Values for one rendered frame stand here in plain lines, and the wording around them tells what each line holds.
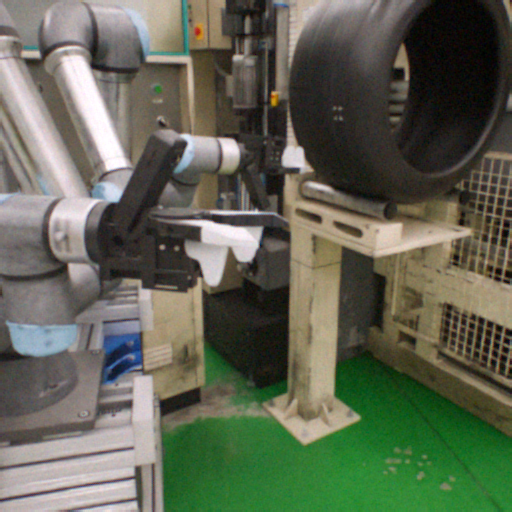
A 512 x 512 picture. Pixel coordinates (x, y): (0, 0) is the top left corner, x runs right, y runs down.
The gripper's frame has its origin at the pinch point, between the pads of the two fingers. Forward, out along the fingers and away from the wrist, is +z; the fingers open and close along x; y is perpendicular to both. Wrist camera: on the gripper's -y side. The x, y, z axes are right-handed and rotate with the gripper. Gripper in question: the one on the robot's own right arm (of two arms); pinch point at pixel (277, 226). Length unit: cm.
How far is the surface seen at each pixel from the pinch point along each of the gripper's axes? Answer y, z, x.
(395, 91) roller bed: -30, 11, -143
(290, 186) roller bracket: 2, -17, -98
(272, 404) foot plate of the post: 88, -25, -127
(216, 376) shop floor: 88, -54, -144
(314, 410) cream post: 85, -8, -121
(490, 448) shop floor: 90, 52, -125
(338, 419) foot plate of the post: 89, 0, -125
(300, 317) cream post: 49, -15, -118
